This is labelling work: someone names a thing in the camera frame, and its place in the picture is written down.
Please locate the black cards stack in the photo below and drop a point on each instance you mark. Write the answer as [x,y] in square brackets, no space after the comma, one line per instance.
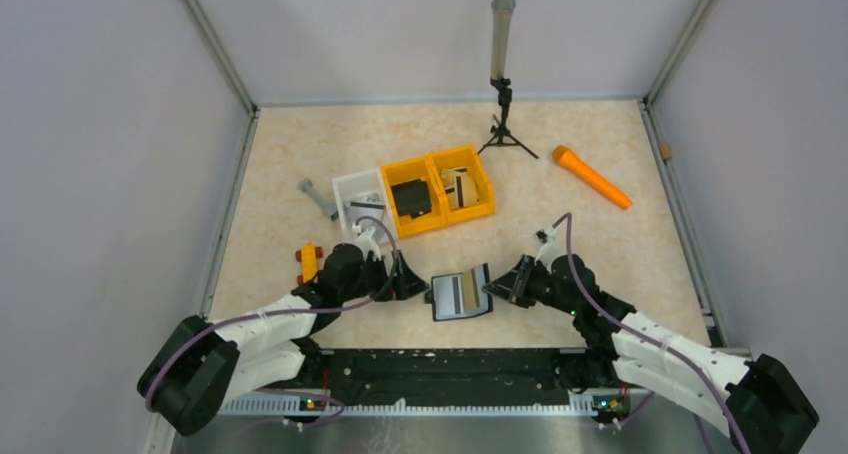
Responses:
[411,198]

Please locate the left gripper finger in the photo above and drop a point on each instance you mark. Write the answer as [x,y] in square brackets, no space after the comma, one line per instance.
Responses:
[406,279]
[407,294]

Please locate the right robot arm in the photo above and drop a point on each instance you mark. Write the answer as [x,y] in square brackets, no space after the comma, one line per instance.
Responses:
[757,404]

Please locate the yellow bin with black cards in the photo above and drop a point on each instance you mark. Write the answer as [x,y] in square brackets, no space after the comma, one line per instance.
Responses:
[407,170]

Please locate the white plastic bin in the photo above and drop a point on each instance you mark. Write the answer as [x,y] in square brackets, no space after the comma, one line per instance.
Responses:
[359,194]

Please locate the beige striped cards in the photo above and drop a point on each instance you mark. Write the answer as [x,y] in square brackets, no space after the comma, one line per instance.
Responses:
[459,187]

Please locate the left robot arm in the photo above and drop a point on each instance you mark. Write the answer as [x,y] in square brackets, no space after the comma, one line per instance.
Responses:
[204,364]

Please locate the gold credit card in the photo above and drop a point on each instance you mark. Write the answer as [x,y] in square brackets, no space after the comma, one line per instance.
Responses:
[472,297]

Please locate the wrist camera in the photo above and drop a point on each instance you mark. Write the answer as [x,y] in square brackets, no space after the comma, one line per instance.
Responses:
[367,238]
[546,236]

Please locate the grey plastic bolt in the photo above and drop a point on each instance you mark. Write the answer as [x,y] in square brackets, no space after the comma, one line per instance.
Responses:
[328,208]

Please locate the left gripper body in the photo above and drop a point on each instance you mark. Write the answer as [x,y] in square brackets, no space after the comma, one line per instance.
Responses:
[377,283]

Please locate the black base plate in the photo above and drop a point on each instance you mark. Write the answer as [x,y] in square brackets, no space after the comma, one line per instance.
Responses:
[498,378]

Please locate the yellow bin with beige cards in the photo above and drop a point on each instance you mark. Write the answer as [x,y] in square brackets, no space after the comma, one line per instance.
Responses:
[465,156]

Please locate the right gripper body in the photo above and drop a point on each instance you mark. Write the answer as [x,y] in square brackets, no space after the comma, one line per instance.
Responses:
[538,285]

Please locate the orange toy microphone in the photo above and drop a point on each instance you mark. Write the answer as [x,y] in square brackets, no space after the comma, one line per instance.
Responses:
[570,161]

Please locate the white card in bin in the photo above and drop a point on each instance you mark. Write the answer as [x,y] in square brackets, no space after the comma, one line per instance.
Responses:
[369,206]

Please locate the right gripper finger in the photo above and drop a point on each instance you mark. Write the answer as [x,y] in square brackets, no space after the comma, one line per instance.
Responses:
[512,282]
[509,295]

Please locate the black leather card holder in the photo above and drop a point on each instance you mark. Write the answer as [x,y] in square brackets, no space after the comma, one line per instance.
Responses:
[488,304]

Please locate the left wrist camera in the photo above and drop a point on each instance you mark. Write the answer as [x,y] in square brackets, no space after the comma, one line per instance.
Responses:
[367,238]

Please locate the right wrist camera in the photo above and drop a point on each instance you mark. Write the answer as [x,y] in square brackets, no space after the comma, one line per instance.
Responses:
[546,236]

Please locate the black mini tripod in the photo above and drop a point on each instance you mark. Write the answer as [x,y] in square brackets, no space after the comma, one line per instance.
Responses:
[501,135]

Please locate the white credit card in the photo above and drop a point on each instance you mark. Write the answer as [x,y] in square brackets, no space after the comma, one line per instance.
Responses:
[447,296]

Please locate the yellow toy car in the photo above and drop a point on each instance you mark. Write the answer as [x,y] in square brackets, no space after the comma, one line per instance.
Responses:
[308,257]

